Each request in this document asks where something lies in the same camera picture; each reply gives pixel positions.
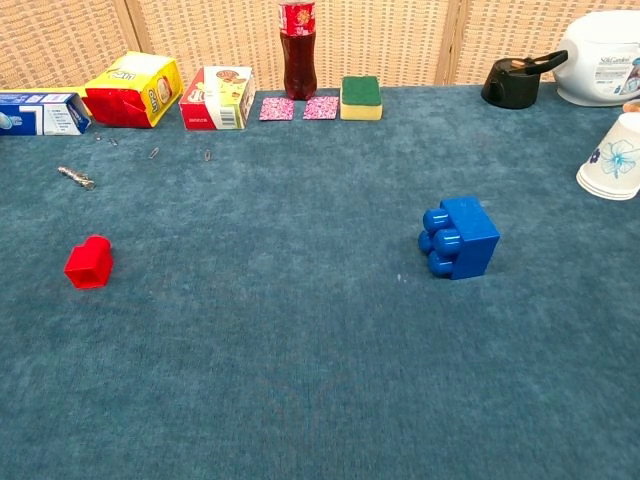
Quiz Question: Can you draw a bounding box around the white paper cup blue flower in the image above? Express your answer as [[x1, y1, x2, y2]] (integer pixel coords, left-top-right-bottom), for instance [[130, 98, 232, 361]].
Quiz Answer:
[[575, 112, 640, 202]]

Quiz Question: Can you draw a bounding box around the pink patterned square coaster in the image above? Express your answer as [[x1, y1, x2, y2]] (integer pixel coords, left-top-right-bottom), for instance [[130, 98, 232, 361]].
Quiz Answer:
[[302, 95, 341, 121], [258, 96, 296, 122]]

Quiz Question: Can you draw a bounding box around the green and yellow sponge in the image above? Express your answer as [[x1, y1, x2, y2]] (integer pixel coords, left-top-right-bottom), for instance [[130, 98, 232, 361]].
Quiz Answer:
[[339, 75, 384, 122]]

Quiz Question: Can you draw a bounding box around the yellow and red snack box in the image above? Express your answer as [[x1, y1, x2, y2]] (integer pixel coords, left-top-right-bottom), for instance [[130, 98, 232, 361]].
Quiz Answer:
[[82, 50, 185, 129]]

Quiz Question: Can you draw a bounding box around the red building block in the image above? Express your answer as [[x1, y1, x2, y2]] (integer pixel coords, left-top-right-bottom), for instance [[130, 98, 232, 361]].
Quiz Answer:
[[63, 234, 113, 290]]

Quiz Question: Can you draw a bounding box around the blue and white toothpaste box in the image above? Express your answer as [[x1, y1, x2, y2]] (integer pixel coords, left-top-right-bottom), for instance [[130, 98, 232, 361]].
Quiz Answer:
[[0, 90, 93, 137]]

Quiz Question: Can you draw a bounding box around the white rice cooker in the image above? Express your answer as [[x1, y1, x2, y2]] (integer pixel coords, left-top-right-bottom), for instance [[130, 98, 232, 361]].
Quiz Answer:
[[552, 9, 640, 107]]

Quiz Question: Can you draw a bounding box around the cola bottle with red label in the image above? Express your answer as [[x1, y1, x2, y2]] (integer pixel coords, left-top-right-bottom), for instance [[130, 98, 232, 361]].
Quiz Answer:
[[277, 0, 319, 101]]

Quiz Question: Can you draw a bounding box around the red and white biscuit box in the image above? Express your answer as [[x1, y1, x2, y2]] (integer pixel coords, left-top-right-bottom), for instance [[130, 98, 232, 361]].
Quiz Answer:
[[178, 65, 257, 132]]

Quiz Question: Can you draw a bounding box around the blue building block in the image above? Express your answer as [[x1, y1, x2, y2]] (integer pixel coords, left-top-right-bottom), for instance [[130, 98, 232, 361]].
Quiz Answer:
[[417, 195, 501, 282]]

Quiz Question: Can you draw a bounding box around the black lid cup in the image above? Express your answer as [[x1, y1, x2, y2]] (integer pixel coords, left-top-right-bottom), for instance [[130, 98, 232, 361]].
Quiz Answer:
[[480, 49, 570, 110]]

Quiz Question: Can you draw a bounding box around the woven folding screen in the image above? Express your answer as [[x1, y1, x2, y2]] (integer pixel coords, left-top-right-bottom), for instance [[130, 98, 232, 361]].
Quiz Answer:
[[0, 0, 640, 92]]

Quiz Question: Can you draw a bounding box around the blue carpet tablecloth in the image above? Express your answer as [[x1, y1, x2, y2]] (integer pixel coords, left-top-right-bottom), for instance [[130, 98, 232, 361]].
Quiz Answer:
[[0, 82, 640, 480]]

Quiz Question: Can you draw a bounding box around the silver metal screw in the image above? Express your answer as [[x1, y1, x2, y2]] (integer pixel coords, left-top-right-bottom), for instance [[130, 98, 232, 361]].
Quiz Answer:
[[57, 165, 96, 191]]

